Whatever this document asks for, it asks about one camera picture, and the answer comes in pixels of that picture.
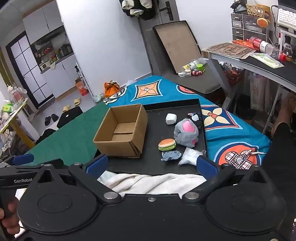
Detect black tray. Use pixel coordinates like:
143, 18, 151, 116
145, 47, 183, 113
98, 98, 208, 175

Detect white frame desk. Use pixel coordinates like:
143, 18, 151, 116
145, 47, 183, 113
201, 42, 296, 139

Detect grey pink plush toy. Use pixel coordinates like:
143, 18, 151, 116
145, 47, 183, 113
174, 118, 199, 148

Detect yellow table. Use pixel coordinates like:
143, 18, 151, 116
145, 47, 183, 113
0, 97, 35, 149

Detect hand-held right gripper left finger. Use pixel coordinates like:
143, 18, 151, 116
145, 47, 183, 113
32, 154, 122, 204

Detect blue denim fabric toy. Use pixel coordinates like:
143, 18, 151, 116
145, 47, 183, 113
161, 150, 182, 162

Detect white plush cube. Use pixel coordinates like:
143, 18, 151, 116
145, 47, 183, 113
165, 113, 177, 125

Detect cardboard box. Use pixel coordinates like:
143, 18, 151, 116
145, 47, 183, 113
92, 103, 148, 158

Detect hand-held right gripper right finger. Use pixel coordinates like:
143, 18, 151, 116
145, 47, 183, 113
181, 155, 269, 204

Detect orange carton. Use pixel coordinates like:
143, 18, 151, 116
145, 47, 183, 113
75, 77, 89, 96

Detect black white fluffy pouch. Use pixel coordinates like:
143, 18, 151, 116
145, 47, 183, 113
187, 113, 203, 129

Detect orange gift bag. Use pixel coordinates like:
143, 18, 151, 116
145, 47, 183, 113
104, 81, 121, 98

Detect blue printed blanket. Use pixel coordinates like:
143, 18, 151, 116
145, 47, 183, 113
103, 75, 272, 171

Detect white keyboard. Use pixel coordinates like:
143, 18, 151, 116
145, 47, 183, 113
277, 7, 296, 28

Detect white hanging bag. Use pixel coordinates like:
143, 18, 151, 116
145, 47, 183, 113
248, 72, 281, 109

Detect grey mat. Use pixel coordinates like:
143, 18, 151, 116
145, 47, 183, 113
162, 62, 222, 95

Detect dark cloth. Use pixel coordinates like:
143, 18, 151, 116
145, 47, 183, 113
36, 128, 57, 145

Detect brown patterned board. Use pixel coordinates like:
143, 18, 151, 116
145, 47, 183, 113
205, 42, 257, 59

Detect white towel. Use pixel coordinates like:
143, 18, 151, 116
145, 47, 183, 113
97, 170, 207, 195

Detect person's leg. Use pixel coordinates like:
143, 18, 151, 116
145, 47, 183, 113
261, 93, 296, 241

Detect hanging clothes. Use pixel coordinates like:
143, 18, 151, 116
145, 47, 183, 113
119, 0, 160, 21

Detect red basket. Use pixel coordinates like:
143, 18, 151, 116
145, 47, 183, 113
224, 68, 245, 86

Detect burger plush toy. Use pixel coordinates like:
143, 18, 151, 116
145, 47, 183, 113
158, 138, 176, 152

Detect dark grey door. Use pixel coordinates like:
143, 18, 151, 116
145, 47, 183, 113
137, 0, 181, 77

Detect grey drawer organiser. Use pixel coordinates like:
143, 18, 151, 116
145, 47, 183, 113
231, 13, 274, 43

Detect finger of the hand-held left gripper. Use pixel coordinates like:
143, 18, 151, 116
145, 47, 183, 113
0, 159, 65, 174
9, 153, 35, 165

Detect panda figurine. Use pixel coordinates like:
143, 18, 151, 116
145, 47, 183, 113
282, 42, 295, 62

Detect person's left hand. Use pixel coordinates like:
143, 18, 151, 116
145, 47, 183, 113
0, 200, 21, 235

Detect green white packet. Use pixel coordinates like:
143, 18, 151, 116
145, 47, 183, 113
248, 53, 285, 69

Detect black framed board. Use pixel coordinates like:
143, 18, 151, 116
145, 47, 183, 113
153, 20, 201, 75

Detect clear plastic bag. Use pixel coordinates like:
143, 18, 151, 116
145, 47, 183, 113
178, 147, 206, 166

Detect white kitchen cabinet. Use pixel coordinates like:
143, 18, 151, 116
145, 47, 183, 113
22, 0, 80, 98

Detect woven basket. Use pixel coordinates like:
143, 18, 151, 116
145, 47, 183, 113
246, 4, 271, 20

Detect black framed glass door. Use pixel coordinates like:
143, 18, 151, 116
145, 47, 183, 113
5, 30, 56, 109

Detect red label plastic bottle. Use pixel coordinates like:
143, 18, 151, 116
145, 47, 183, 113
246, 37, 287, 62

